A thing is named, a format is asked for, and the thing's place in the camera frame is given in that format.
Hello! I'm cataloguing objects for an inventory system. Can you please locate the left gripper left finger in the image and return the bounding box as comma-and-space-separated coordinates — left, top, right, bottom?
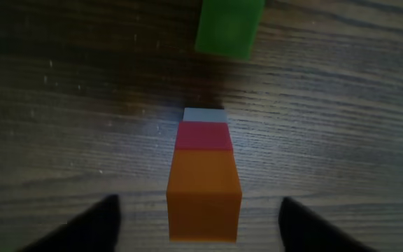
15, 194, 122, 252

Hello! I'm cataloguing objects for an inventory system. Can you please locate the green cube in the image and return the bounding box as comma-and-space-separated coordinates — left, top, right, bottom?
194, 0, 267, 60

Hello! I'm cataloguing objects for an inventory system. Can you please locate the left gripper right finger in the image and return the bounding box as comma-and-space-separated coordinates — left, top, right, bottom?
278, 196, 377, 252

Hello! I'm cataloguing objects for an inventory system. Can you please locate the orange cube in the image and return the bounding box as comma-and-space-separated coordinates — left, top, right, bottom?
166, 149, 243, 243

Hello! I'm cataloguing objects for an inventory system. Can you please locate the white cube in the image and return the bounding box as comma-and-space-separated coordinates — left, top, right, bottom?
182, 107, 229, 124

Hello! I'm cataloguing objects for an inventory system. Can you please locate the red cube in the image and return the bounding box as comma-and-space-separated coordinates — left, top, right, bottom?
174, 120, 234, 152

